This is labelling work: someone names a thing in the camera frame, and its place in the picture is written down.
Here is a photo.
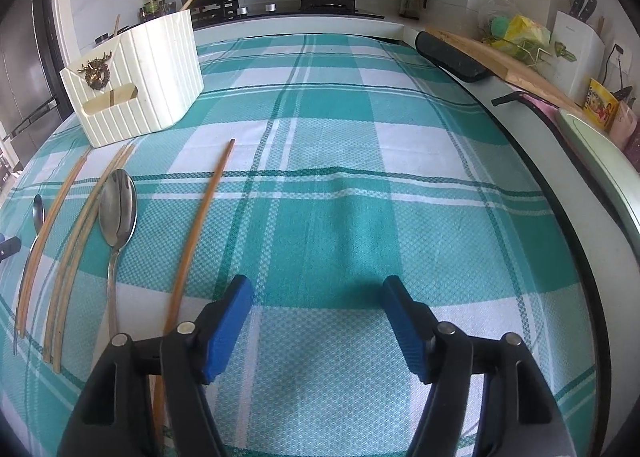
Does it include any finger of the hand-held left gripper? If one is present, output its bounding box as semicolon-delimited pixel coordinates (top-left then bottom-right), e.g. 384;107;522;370
0;234;22;265

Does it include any white knife block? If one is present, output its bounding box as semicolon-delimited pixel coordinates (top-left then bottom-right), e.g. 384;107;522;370
547;10;607;98

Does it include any pink container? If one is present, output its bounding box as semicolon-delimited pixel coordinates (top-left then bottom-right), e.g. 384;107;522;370
617;102;640;173

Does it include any yellow plastic bag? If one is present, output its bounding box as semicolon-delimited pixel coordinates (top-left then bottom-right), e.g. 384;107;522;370
505;14;553;57

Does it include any black gas stove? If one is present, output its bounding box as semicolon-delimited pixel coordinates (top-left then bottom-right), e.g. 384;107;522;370
190;0;386;29

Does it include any dark glass kettle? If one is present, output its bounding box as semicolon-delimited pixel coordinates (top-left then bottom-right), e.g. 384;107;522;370
398;0;428;21

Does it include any yellow snack packet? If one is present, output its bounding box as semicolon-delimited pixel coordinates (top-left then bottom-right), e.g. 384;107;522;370
582;78;621;133

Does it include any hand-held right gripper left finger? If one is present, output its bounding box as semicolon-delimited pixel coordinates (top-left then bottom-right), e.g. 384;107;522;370
57;274;255;457

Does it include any small steel spoon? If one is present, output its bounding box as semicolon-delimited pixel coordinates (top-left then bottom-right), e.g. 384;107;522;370
12;194;47;355

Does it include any cream ribbed utensil holder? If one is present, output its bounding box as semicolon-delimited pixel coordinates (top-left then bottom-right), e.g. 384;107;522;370
59;8;205;149

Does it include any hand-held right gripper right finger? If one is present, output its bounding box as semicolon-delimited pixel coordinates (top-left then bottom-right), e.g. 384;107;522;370
381;275;583;457

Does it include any teal checked tablecloth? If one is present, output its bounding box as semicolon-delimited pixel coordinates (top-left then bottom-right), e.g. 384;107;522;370
0;32;603;457

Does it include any grey refrigerator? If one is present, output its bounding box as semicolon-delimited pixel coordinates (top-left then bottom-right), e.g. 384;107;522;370
0;0;67;178

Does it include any black pan handle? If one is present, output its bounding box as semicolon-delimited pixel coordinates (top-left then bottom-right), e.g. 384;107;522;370
491;91;531;107

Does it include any pale green appliance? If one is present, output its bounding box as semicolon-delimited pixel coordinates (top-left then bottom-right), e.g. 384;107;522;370
555;107;640;243

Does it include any large steel spoon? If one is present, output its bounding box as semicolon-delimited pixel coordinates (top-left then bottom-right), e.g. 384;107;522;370
98;168;139;338

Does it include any wooden cutting board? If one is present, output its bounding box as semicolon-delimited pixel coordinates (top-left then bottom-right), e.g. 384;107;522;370
425;26;586;110

